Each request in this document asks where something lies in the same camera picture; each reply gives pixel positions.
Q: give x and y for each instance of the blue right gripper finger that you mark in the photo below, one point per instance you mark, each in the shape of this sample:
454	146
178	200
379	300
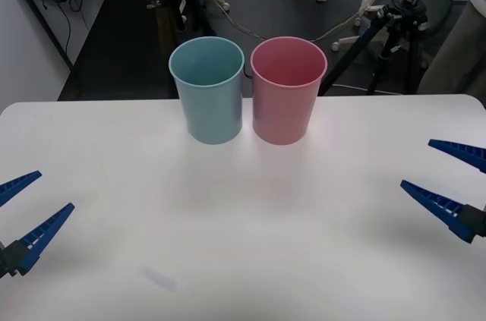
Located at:
440	209
465	154

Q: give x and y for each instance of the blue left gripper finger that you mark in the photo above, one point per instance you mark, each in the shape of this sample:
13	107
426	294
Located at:
17	187
36	243

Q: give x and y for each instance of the black tripod with blue legs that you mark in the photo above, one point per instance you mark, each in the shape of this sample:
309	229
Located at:
412	8

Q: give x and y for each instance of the pink plastic bin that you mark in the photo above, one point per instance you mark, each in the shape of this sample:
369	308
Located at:
283	116

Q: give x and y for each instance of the pale blue plastic bin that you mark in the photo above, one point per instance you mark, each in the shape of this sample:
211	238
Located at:
212	112

